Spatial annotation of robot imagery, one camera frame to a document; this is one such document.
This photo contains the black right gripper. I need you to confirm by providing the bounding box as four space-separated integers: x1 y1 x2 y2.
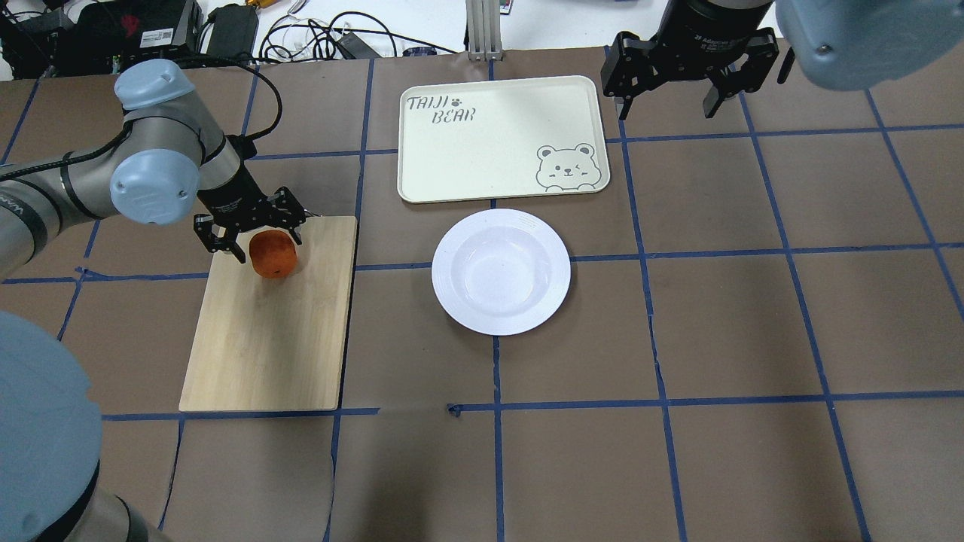
600 28 780 121

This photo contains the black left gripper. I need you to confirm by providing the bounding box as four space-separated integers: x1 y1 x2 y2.
194 187 307 264

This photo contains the orange fruit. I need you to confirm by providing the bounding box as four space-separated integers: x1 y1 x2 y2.
249 230 298 280

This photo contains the white round plate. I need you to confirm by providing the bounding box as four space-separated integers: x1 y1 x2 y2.
431 209 572 336

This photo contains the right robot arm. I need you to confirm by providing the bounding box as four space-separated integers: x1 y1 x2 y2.
600 1 963 119

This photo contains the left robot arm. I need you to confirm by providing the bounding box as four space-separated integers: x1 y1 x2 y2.
2 59 307 541

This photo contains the cream bear tray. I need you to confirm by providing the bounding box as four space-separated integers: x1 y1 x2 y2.
397 75 612 205

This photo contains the bamboo cutting board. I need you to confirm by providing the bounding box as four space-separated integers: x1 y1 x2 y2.
178 216 358 413

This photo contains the aluminium frame post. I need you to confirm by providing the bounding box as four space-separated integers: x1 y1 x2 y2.
465 1 504 61

